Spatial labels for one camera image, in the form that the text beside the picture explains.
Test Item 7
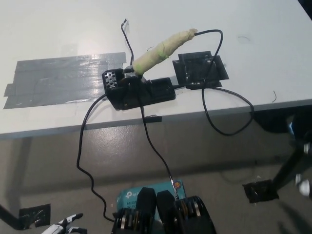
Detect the teal router box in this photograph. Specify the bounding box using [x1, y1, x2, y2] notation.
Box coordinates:
[117, 179, 188, 220]

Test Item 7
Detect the black floor tape patch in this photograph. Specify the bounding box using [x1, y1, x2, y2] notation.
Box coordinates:
[19, 204, 52, 227]
[242, 179, 280, 204]

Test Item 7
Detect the grey metal table leg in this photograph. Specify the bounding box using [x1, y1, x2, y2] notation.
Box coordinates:
[14, 136, 34, 211]

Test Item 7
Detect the black soldering iron base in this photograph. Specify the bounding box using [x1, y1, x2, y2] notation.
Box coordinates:
[101, 68, 176, 112]

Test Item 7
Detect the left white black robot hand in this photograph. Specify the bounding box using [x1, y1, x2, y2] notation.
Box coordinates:
[41, 213, 88, 234]

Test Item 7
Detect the long black power cable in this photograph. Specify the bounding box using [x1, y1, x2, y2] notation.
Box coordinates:
[76, 94, 117, 223]

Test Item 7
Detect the tape-wrapped soldering iron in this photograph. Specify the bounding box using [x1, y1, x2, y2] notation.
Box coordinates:
[123, 28, 198, 79]

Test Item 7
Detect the thin black wire white tip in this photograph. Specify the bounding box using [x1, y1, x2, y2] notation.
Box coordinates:
[120, 19, 137, 68]

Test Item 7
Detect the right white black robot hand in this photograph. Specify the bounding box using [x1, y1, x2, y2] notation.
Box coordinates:
[294, 142, 312, 197]

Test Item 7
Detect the black soldering iron cable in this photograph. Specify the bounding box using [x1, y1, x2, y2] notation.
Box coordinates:
[174, 29, 255, 137]

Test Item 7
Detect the black robot torso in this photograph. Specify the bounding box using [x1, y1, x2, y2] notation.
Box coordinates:
[112, 186, 219, 234]

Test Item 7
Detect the black square taped plate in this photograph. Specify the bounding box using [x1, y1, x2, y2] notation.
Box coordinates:
[172, 51, 230, 91]

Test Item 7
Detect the grey duct tape patch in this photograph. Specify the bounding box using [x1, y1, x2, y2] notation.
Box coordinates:
[2, 51, 128, 110]

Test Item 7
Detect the black cable with metal plug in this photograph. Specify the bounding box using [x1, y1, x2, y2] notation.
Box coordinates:
[136, 80, 180, 201]

